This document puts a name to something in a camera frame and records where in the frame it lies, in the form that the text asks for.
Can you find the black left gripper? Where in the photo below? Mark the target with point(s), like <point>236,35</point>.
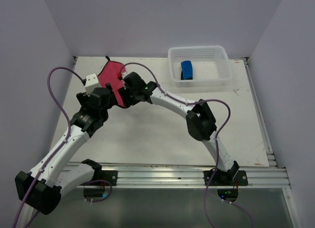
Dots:
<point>83,99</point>

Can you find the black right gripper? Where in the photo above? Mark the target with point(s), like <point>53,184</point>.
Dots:
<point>127,101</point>

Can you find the red microfiber towel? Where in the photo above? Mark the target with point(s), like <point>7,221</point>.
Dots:
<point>108,79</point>

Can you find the blue microfiber towel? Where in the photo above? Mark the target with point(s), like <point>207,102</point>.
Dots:
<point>186,70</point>

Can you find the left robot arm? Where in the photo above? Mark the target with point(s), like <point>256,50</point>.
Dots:
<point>44,185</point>

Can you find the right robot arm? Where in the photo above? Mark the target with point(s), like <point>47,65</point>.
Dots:
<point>200,121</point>

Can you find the white perforated plastic basket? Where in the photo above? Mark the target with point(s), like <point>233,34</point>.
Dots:
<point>210,65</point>

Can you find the red cable connector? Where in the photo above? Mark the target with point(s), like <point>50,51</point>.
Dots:
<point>120,76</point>

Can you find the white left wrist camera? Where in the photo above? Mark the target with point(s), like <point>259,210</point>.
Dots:
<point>92,82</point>

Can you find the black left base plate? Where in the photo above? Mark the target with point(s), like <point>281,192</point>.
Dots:
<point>110,176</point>

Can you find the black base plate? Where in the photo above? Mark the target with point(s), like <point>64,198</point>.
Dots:
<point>110,176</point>
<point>221,179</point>

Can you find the aluminium mounting rail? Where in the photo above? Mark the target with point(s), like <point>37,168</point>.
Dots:
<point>184,176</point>

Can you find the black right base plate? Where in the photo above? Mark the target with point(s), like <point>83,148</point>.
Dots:
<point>221,179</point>

